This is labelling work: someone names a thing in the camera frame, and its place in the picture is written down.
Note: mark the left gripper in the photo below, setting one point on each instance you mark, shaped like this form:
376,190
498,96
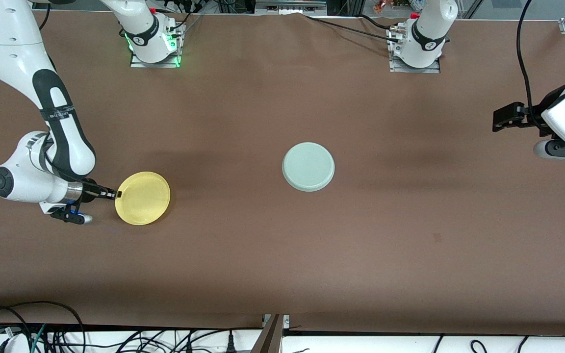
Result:
531,117

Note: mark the pale green round plate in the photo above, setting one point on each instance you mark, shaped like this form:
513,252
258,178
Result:
308,166

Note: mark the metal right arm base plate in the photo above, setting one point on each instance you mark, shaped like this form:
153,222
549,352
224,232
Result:
155,63

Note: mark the aluminium frame piece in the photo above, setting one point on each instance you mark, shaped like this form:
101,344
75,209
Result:
287,7

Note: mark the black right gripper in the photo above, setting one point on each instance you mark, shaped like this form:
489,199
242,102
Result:
89,190

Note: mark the white device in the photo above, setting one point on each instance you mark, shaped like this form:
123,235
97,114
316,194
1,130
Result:
15,343

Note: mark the black power plug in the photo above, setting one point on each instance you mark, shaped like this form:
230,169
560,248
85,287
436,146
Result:
231,343

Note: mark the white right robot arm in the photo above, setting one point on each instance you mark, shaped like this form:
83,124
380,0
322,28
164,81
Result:
12,59

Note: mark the metal table bracket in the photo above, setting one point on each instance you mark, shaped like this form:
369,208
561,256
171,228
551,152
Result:
272,336

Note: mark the yellow round plate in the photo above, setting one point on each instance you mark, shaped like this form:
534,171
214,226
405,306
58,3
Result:
145,198

